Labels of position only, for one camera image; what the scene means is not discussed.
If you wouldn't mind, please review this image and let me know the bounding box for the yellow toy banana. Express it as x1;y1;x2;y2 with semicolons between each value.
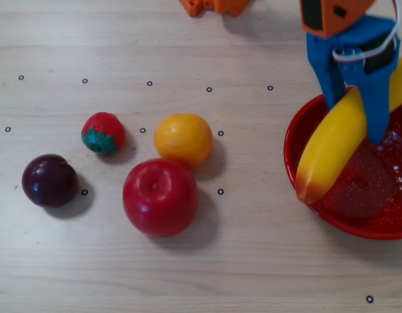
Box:
294;55;402;205

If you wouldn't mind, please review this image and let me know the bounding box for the red toy apple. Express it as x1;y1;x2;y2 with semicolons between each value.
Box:
122;158;199;238

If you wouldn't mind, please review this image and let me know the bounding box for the blue gripper with motor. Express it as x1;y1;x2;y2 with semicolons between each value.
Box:
306;15;401;145

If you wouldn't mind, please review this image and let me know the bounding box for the red speckled bowl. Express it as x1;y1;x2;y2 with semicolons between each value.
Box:
283;86;402;241

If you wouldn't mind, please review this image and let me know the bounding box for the dark purple toy plum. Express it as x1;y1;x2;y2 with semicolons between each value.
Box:
21;154;79;209

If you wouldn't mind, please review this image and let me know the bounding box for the orange toy fruit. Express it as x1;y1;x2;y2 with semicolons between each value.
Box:
154;113;214;168

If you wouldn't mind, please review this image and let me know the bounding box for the red toy strawberry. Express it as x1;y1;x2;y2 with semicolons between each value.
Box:
81;112;126;155

